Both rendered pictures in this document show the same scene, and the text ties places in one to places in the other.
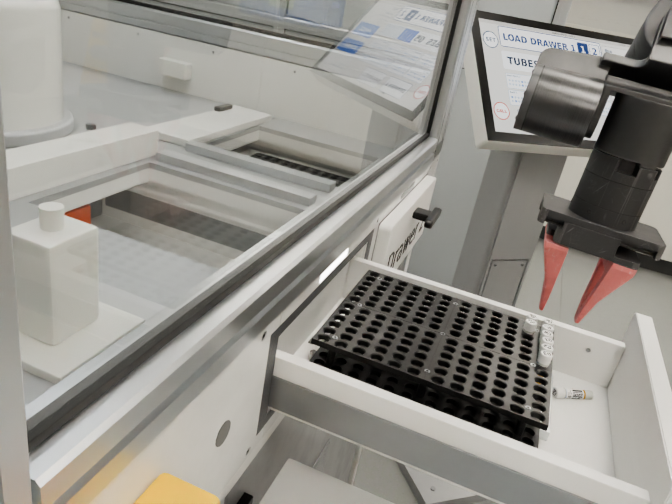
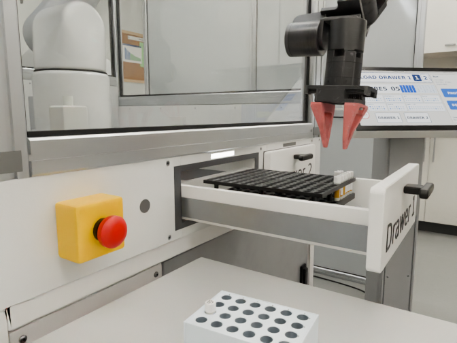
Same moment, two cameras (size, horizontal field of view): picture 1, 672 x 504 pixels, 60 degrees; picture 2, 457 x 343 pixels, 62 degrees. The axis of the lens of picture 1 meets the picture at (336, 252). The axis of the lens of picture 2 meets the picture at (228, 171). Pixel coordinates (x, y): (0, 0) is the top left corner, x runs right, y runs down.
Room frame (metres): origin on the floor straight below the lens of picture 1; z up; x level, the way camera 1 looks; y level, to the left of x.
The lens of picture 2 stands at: (-0.17, -0.24, 1.02)
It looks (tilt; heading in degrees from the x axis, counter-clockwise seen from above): 9 degrees down; 17
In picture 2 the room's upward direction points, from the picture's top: straight up
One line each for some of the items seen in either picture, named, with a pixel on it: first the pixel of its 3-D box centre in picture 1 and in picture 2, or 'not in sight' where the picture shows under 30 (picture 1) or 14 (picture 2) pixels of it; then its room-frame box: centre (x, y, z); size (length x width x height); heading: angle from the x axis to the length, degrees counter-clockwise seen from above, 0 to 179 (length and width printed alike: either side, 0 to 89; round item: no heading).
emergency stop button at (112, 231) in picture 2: not in sight; (109, 231); (0.22, 0.04, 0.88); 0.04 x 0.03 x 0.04; 163
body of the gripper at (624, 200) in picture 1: (609, 198); (342, 75); (0.49, -0.23, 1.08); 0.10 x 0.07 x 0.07; 73
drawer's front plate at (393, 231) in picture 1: (404, 229); (292, 167); (0.85, -0.10, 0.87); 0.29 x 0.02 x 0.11; 163
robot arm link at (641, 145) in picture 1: (632, 127); (343, 37); (0.50, -0.22, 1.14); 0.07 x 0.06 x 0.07; 73
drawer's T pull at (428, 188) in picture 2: not in sight; (417, 189); (0.45, -0.34, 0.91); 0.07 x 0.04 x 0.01; 163
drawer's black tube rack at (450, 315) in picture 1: (435, 358); (280, 195); (0.51, -0.12, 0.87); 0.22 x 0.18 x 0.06; 73
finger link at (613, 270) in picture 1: (581, 271); (339, 120); (0.49, -0.22, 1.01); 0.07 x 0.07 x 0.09; 73
